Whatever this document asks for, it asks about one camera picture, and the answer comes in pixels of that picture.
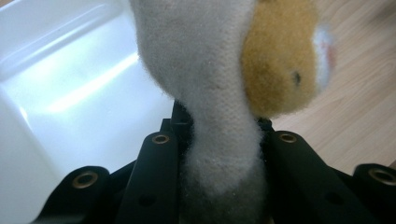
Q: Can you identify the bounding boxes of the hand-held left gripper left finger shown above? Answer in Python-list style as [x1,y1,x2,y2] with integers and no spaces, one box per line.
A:
[114,101,194,224]

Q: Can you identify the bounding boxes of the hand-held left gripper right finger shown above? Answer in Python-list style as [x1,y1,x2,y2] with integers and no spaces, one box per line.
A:
[257,117,376,224]

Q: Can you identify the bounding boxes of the white plastic bin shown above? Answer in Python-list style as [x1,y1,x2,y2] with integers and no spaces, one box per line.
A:
[0,0,176,224]

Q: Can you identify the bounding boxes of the cream bear glove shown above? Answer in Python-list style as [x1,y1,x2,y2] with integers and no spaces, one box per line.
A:
[128,0,338,224]

